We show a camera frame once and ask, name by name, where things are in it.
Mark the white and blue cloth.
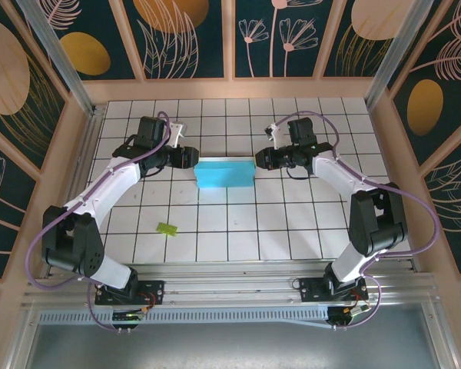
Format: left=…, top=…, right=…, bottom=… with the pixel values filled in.
left=194, top=155, right=257, bottom=189

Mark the small green plastic piece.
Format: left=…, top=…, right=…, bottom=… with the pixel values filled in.
left=155, top=221, right=180, bottom=236

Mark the black controller board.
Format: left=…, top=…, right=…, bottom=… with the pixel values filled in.
left=111, top=305, right=151, bottom=334
left=328, top=305, right=370, bottom=327

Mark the grey metal sheet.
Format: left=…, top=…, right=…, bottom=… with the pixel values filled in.
left=22, top=324, right=446, bottom=369

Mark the aluminium side rail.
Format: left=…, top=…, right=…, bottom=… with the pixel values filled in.
left=45, top=111, right=104, bottom=278

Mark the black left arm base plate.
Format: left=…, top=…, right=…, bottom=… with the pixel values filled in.
left=95, top=279, right=166, bottom=307

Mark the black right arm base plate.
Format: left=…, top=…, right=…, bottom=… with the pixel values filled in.
left=298, top=276, right=370, bottom=303

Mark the aluminium mounting rail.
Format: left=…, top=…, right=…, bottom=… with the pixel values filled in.
left=22, top=261, right=439, bottom=308

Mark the aluminium frame post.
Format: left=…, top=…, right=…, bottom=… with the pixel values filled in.
left=364, top=0, right=445, bottom=112
left=15, top=0, right=101, bottom=116

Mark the grey slotted cable duct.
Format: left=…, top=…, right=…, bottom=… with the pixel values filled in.
left=38, top=305, right=331, bottom=326

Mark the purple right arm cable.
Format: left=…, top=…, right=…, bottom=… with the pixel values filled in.
left=272, top=110, right=442, bottom=331

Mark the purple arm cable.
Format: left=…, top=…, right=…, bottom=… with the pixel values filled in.
left=26, top=111, right=176, bottom=334
left=272, top=110, right=442, bottom=331

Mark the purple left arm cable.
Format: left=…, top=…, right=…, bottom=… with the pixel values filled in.
left=26, top=111, right=176, bottom=334

